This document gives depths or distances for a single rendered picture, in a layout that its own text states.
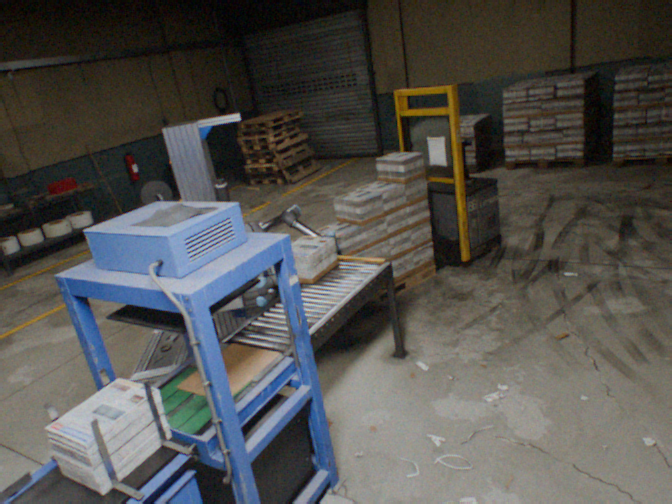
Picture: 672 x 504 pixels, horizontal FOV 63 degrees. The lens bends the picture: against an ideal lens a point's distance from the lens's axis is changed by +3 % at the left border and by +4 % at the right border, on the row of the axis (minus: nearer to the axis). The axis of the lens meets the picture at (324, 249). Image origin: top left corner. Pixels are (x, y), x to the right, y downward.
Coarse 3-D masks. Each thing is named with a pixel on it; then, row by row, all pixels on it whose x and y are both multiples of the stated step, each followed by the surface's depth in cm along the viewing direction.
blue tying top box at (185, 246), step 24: (120, 216) 270; (144, 216) 262; (192, 216) 246; (216, 216) 245; (240, 216) 258; (96, 240) 253; (120, 240) 243; (144, 240) 233; (168, 240) 224; (192, 240) 235; (216, 240) 247; (240, 240) 259; (96, 264) 262; (120, 264) 251; (144, 264) 240; (168, 264) 231; (192, 264) 235
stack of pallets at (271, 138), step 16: (288, 112) 1118; (240, 128) 1098; (256, 128) 1073; (272, 128) 1123; (288, 128) 1122; (240, 144) 1098; (256, 144) 1082; (272, 144) 1066; (256, 160) 1141; (272, 160) 1121; (304, 160) 1174; (256, 176) 1138; (272, 176) 1111
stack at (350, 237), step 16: (336, 224) 502; (352, 224) 492; (368, 224) 487; (384, 224) 499; (400, 224) 512; (352, 240) 478; (368, 240) 490; (400, 240) 516; (352, 256) 481; (368, 256) 493; (384, 256) 506; (400, 272) 524; (384, 288) 542; (368, 304) 506
